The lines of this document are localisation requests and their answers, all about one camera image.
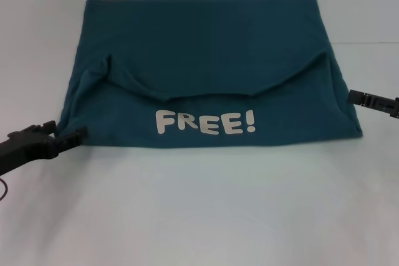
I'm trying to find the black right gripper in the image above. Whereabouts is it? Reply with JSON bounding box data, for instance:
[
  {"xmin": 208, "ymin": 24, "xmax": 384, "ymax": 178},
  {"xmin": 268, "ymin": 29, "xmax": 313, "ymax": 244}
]
[{"xmin": 347, "ymin": 89, "xmax": 399, "ymax": 120}]

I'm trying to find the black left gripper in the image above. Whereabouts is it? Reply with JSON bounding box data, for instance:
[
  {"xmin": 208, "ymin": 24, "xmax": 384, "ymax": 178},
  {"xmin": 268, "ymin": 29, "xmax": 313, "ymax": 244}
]
[{"xmin": 0, "ymin": 120, "xmax": 89, "ymax": 176}]

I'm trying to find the teal blue t-shirt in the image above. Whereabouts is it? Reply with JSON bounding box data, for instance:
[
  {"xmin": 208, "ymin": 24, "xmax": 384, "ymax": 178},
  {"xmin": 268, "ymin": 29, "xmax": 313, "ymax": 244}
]
[{"xmin": 57, "ymin": 0, "xmax": 364, "ymax": 148}]

